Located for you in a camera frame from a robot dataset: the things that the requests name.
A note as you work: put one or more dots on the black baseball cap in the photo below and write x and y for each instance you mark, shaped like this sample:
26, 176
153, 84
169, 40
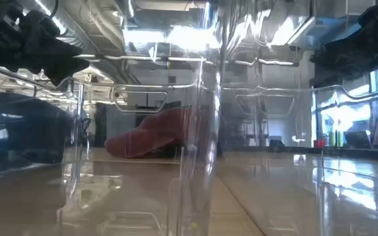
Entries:
28, 131

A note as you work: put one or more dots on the green bottle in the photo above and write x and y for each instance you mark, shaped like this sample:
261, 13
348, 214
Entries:
331, 138
340, 138

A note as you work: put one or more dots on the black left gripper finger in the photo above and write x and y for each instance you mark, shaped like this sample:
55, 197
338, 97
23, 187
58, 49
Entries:
64, 70
72, 54

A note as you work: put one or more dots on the red baseball cap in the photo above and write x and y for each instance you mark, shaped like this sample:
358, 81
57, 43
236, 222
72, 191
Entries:
149, 132

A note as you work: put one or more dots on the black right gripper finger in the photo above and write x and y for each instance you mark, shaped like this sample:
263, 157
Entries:
349, 57

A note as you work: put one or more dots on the red cup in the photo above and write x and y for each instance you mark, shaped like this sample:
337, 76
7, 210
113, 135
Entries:
319, 143

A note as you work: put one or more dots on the clear plastic bin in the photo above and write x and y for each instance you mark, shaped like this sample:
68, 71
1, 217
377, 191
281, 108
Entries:
307, 196
162, 196

